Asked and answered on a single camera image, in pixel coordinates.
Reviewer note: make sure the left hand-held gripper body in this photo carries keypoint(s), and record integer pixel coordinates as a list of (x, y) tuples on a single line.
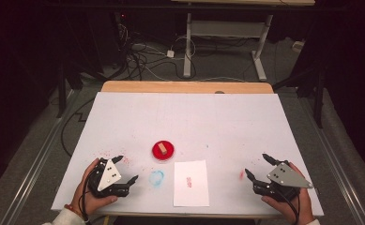
[(108, 176)]

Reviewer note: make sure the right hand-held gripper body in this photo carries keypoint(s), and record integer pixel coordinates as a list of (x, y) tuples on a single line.
[(283, 178)]

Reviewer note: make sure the wooden stamp block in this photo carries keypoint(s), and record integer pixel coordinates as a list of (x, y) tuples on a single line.
[(162, 148)]

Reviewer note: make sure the round red ink pad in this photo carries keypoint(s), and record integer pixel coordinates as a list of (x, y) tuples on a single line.
[(168, 150)]

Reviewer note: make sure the person's right hand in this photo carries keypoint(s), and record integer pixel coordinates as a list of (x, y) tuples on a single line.
[(291, 207)]

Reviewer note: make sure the person's left hand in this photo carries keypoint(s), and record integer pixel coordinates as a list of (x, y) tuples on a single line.
[(89, 201)]

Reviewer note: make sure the white paper sheet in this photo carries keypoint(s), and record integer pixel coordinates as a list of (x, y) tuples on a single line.
[(191, 193)]

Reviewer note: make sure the black metal stand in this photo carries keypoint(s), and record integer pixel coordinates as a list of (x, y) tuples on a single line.
[(319, 103)]

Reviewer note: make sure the white board table cover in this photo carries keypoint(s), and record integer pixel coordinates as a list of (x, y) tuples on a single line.
[(186, 118)]

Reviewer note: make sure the wooden table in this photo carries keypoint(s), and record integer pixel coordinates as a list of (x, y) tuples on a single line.
[(186, 86)]

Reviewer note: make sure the white power adapter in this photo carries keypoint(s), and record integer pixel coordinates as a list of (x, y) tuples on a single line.
[(170, 53)]

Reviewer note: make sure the metal floor rail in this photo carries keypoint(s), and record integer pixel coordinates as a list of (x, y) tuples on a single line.
[(30, 175), (336, 162)]

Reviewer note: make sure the white metal desk frame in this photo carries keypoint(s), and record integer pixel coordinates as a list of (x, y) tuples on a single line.
[(225, 28)]

